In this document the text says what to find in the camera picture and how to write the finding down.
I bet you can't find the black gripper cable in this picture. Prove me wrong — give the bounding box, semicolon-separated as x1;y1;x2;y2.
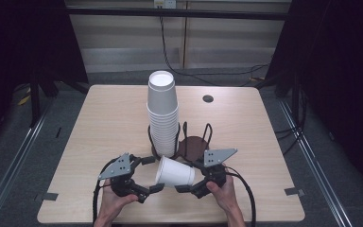
92;156;121;227
224;166;257;227

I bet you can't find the stack of white paper cups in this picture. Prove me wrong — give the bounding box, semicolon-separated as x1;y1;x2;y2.
146;69;180;159

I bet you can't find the dark brown double cup holder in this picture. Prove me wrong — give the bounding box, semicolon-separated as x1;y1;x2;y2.
147;121;214;164

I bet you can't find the dark curtain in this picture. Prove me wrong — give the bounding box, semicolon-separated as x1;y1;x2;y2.
0;0;90;155
264;0;363;198

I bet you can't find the black floor cables bundle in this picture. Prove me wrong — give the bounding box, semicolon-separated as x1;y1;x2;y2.
273;91;307;156

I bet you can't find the person's right hand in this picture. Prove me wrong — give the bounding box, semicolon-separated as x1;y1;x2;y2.
205;174;239;216

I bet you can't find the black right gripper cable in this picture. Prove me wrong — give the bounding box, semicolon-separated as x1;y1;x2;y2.
224;166;257;227

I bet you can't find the yellow floor tape piece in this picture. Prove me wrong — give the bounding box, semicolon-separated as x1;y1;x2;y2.
16;94;32;107

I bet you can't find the grey floor tape strip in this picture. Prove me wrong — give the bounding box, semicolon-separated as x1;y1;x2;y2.
284;186;306;197
33;191;60;202

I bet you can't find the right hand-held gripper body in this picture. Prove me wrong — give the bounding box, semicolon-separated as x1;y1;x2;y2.
198;148;238;199

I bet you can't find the person's left hand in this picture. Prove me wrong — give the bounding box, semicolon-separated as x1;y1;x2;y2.
97;178;140;222

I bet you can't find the white wall outlet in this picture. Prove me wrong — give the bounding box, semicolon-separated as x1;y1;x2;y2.
153;0;178;9

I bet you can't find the metal floor rail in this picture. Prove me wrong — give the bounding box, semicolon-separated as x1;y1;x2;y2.
278;99;357;227
0;102;55;227

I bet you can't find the black metal stand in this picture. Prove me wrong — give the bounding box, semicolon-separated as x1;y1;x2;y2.
28;70;43;129

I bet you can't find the black horizontal bar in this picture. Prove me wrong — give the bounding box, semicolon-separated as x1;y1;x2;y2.
65;7;288;22

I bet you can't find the long black wall cable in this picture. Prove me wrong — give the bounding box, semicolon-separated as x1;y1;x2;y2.
158;8;269;88

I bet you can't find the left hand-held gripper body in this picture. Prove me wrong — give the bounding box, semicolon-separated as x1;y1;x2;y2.
97;152;141;199

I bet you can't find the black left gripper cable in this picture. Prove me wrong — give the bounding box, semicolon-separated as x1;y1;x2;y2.
92;156;121;227

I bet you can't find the single white paper cup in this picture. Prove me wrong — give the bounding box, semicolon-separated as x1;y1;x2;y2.
155;155;197;188

